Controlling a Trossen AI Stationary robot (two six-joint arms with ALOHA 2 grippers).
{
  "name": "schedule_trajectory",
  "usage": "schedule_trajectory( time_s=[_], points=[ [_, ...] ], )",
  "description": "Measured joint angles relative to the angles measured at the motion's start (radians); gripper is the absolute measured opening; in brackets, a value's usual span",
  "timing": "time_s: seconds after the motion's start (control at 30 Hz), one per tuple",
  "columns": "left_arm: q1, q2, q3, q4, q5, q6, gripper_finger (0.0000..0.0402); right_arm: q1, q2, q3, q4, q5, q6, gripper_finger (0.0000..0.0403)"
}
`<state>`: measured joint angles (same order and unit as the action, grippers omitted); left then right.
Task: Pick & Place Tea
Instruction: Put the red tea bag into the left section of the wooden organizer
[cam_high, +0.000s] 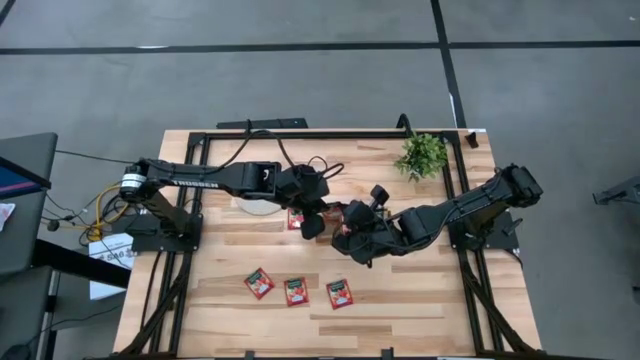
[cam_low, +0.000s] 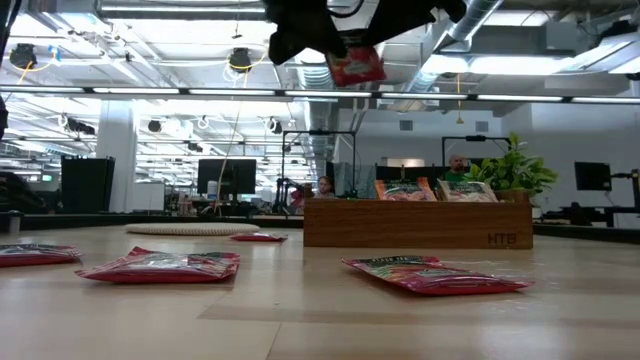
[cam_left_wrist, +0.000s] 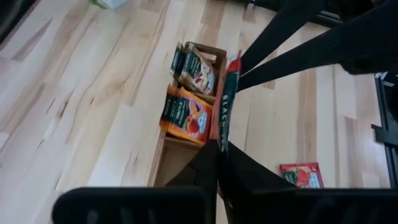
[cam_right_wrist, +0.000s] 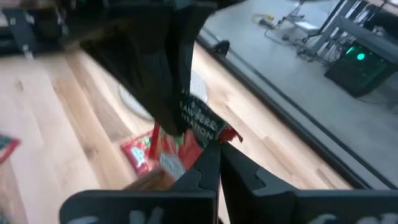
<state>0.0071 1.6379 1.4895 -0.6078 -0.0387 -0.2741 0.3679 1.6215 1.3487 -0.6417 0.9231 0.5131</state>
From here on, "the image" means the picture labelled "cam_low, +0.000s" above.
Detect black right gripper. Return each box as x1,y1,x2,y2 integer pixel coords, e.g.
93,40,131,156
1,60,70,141
264,0,375,66

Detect red strawberry tea bag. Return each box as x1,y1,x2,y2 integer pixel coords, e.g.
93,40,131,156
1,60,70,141
229,232,289,244
326,45,387,89
0,243,84,268
74,245,241,285
341,254,534,296

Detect orange peach tea bag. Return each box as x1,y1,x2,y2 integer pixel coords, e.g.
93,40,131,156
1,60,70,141
374,177,437,202

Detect gold tea bag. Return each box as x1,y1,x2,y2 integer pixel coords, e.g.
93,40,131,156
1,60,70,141
437,178,499,203

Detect wooden compartment tea box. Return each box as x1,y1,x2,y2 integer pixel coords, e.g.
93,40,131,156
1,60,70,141
302,197,534,250

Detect long linear light bar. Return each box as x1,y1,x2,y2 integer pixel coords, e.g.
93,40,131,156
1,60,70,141
0,85,640,105

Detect person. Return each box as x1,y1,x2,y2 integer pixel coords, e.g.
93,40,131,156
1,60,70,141
313,174,337,200
443,153,470,182

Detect black computer monitor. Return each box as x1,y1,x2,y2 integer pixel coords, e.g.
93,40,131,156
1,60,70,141
573,161,613,192
197,158,258,196

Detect green plant in white pot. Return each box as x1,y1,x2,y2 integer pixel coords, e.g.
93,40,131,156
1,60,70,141
463,132,560,204

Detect round woven placemat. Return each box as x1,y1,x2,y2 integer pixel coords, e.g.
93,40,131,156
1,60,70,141
124,222,261,237

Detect black desk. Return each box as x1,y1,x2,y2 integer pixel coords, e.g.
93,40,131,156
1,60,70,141
542,202,640,229

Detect tall black cabinet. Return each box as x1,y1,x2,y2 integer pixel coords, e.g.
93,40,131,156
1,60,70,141
60,155,116,215

